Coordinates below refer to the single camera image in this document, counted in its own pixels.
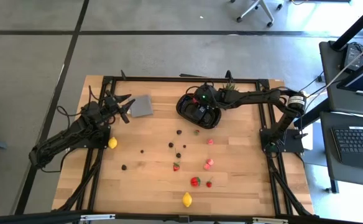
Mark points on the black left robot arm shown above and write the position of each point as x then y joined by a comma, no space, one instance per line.
63,140

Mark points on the red tomato with green top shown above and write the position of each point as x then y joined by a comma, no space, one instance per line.
195,181

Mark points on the black desk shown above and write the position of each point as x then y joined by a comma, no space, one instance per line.
330,77
327,155

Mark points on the potted green succulent plant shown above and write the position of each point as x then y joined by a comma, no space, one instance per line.
230,87

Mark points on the black power adapter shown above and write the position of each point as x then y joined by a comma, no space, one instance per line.
352,54

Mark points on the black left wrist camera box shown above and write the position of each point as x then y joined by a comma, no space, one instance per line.
95,109

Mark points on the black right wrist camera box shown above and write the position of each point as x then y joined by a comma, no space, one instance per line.
200,112

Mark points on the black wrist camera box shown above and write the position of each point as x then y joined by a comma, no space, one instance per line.
200,112
95,109

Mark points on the white paper sheet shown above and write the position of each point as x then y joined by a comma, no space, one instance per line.
308,141

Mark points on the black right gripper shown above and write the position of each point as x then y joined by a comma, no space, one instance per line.
212,101

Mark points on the silver metal bracket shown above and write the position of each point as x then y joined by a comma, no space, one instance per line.
270,221
97,217

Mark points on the black aluminium table frame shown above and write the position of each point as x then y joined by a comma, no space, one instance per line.
184,79

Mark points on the small red strawberry with stem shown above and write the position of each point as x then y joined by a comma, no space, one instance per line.
209,184

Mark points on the black computer keyboard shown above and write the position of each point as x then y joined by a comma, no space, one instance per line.
355,146

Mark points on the office chair base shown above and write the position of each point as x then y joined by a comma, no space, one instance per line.
262,9

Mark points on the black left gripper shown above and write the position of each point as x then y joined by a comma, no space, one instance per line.
111,105

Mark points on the yellow lemon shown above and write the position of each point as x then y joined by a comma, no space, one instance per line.
112,142
187,199

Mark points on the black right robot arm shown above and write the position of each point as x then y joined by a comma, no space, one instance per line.
256,96

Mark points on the black plastic tupperware container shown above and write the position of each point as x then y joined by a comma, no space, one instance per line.
181,113

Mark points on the grey folded cloth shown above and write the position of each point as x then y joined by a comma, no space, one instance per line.
141,106

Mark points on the black support pole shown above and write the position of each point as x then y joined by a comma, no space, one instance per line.
355,26

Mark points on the black rig crossbar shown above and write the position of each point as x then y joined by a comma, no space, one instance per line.
29,218

